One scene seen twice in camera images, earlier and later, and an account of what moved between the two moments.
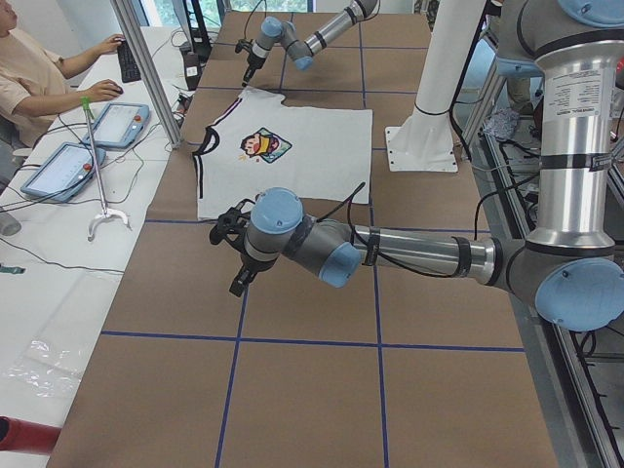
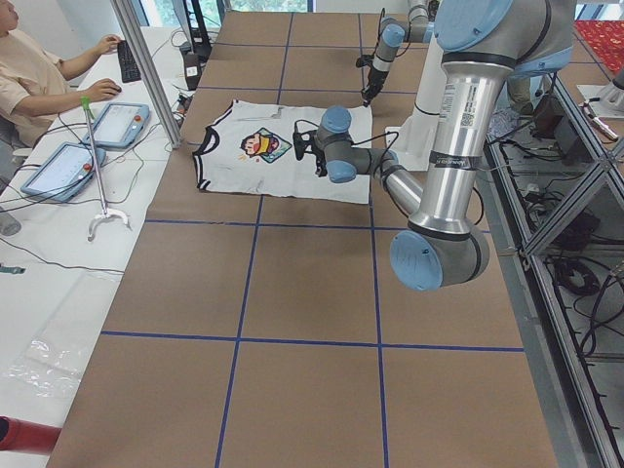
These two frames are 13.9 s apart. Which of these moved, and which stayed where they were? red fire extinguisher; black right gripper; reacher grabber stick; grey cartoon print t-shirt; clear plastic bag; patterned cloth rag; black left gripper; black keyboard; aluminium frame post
Moved: black right gripper; grey cartoon print t-shirt; black left gripper
Stayed: black keyboard; reacher grabber stick; clear plastic bag; aluminium frame post; red fire extinguisher; patterned cloth rag
